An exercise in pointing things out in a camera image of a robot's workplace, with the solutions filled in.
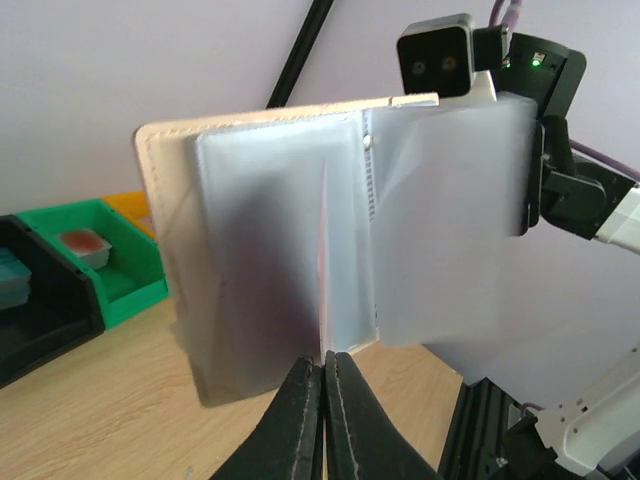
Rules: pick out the black frame post right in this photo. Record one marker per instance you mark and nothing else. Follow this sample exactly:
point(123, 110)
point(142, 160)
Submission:
point(299, 53)

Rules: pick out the green bin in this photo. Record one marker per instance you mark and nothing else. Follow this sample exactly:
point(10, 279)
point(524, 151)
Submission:
point(133, 278)

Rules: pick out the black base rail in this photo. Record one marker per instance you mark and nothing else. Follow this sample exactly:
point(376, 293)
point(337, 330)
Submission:
point(473, 448)

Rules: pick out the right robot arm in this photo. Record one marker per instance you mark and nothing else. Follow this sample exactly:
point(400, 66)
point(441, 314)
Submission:
point(588, 194)

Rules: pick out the black bin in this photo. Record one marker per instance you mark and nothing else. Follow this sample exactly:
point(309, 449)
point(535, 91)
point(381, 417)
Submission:
point(58, 309)

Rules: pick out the yellow bin at back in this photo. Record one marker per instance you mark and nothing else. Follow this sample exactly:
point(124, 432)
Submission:
point(134, 207)

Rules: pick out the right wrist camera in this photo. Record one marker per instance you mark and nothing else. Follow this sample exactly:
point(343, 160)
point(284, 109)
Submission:
point(444, 55)

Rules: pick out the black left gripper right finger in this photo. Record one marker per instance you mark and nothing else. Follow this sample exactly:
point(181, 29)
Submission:
point(361, 440)

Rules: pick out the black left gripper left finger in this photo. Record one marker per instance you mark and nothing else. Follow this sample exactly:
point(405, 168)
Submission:
point(287, 441)

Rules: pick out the cream leather card holder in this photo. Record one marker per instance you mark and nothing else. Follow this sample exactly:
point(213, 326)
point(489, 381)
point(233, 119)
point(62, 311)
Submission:
point(423, 197)

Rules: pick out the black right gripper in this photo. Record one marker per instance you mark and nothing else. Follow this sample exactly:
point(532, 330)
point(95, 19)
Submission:
point(550, 154)

